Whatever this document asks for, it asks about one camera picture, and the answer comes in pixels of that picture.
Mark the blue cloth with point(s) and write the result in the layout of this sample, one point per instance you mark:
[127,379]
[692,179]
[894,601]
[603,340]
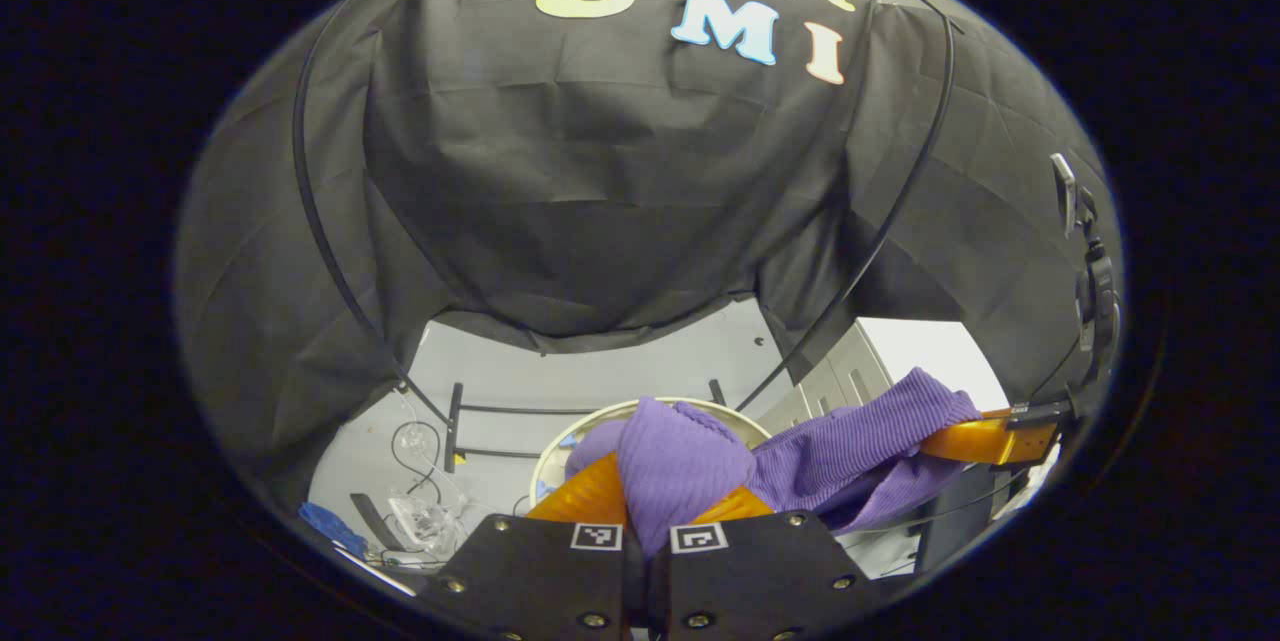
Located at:
[330,526]

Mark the black stand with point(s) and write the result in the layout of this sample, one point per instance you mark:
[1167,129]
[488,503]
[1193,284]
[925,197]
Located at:
[955,521]

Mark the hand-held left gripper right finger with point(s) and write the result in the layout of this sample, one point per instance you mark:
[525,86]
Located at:
[760,581]

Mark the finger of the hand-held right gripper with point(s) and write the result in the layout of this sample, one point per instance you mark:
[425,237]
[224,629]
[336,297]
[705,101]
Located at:
[975,441]

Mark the round beige laundry hamper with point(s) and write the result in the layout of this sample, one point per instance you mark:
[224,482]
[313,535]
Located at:
[555,446]

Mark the clear plastic bag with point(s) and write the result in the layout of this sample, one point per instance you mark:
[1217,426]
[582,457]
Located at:
[425,521]

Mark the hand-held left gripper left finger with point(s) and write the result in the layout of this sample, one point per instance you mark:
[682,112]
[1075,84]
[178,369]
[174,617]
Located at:
[540,581]

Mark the plain black side cloth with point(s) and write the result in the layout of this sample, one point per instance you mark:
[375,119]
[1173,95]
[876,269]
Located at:
[260,271]
[1000,221]

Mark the black metal clothes rack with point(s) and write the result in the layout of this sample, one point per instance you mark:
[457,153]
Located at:
[320,221]

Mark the purple ribbed cardigan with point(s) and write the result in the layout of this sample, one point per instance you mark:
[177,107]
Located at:
[680,466]

